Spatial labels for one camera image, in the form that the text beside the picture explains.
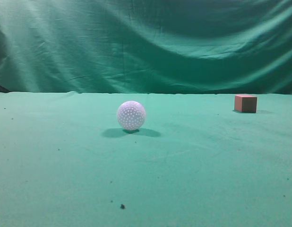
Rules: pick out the red cube block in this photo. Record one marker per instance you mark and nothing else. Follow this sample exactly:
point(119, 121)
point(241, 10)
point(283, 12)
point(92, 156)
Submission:
point(245, 103)

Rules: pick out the white dimpled golf ball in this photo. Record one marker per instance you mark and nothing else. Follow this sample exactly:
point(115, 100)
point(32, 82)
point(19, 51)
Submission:
point(131, 115)

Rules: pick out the green backdrop cloth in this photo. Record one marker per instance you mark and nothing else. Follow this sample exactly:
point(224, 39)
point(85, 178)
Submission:
point(146, 46)

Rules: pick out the green table cloth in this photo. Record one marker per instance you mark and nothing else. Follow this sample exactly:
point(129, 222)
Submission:
point(195, 162)

